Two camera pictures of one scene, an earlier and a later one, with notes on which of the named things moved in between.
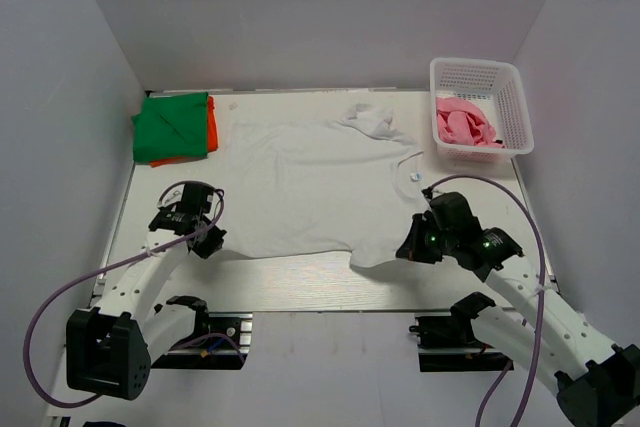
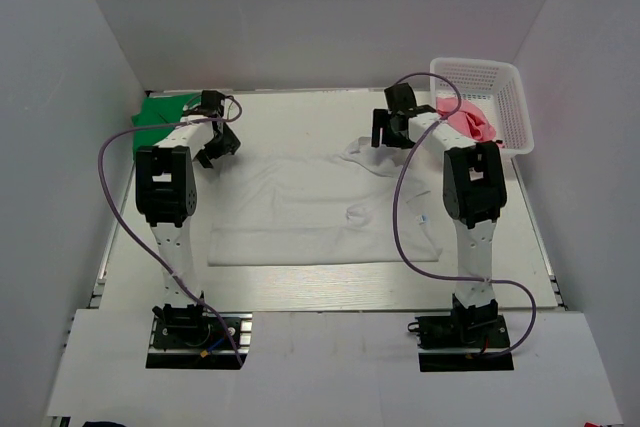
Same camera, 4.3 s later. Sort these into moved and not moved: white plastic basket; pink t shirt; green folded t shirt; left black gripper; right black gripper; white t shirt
Moved: left black gripper; white t shirt; right black gripper
Not moved: white plastic basket; green folded t shirt; pink t shirt
